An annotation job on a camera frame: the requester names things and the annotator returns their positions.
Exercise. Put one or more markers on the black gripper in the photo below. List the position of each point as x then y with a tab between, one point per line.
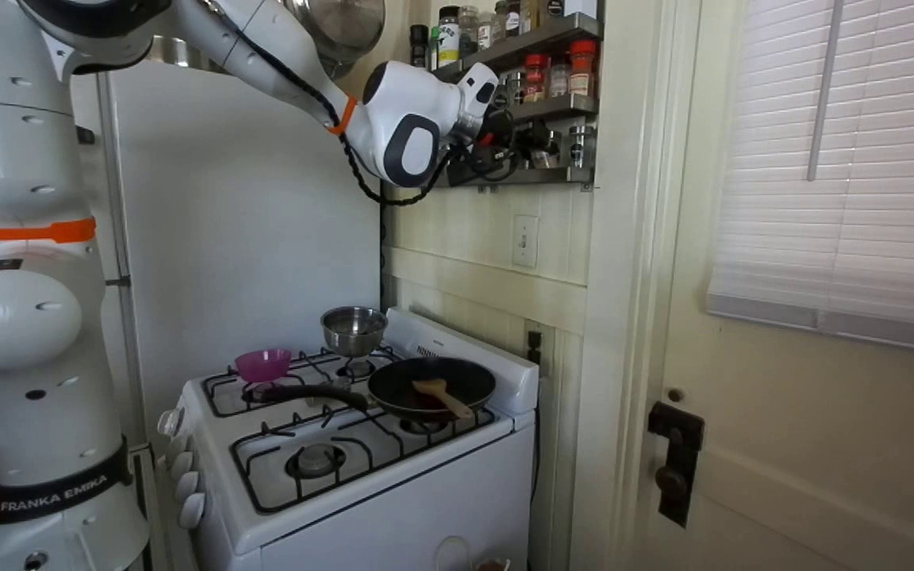
504	132

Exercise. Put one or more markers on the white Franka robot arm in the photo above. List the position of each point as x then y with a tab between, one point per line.
22	317

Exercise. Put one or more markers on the metal three-tier spice rack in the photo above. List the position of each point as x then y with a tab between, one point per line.
556	113

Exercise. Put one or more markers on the white gas stove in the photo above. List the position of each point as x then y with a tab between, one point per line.
395	495

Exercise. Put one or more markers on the white stove knob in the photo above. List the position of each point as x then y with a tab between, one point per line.
191	507
188	487
168	420
183	461

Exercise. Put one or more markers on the small glass spice jar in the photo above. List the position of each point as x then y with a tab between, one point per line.
559	76
580	141
513	87
555	143

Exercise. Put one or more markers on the red lid spice jar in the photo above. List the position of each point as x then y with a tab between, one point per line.
536	76
583	71

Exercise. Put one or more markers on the large black lid jar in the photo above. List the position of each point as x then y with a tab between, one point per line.
448	36

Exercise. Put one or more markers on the tall spice jar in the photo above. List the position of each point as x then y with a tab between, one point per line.
509	19

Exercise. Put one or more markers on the dark glass bottle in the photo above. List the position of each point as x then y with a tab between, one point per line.
420	46

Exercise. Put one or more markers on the black vertical pipe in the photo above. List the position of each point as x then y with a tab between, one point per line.
383	254

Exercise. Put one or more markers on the hanging steel pot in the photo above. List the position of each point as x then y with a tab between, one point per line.
177	51
351	25

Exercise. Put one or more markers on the small steel saucepan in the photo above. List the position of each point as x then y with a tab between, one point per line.
355	333

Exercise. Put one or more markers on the wooden spatula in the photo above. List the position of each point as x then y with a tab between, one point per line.
432	388

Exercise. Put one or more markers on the black frying pan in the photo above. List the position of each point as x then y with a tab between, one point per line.
387	388

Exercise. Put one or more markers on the white refrigerator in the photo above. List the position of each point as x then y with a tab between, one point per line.
237	241

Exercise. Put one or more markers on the white blind wand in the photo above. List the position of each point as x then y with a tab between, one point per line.
825	95

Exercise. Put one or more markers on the pink plastic bowl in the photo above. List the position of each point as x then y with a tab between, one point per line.
264	367

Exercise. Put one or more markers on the white window blinds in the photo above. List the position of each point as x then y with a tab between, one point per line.
849	158

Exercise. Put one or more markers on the black door lock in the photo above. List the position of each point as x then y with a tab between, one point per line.
677	463

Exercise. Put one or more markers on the cream panel door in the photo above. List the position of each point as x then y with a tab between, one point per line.
816	454

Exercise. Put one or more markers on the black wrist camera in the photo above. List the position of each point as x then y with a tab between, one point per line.
477	169

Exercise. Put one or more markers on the wall outlet with black plug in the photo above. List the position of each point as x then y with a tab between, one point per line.
536	348

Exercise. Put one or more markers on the black camera on stand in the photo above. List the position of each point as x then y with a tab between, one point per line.
83	134

